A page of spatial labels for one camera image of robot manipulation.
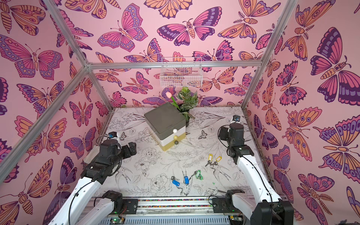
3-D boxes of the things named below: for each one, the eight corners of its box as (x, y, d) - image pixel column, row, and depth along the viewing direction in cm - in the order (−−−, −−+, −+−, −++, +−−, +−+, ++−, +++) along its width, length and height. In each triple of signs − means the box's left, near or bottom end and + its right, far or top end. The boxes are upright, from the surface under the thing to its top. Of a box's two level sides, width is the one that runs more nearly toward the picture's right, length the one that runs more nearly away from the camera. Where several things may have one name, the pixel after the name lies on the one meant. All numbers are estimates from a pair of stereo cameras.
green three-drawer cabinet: (164, 155, 95) (159, 138, 78) (149, 134, 106) (142, 115, 89) (188, 138, 103) (189, 120, 86) (172, 120, 114) (170, 101, 98)
